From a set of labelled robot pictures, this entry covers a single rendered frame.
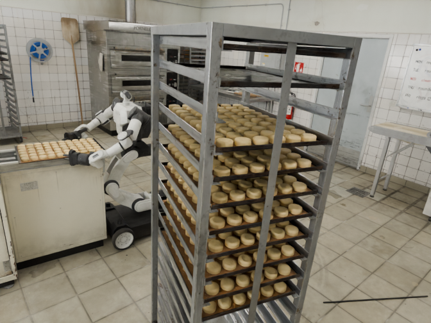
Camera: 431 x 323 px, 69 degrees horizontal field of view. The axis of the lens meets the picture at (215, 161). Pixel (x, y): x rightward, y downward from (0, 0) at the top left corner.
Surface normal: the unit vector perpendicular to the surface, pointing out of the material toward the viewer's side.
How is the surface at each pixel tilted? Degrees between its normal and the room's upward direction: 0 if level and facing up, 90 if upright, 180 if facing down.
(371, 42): 90
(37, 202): 90
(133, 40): 90
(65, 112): 90
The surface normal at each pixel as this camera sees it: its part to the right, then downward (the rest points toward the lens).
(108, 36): 0.64, 0.31
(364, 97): -0.76, 0.18
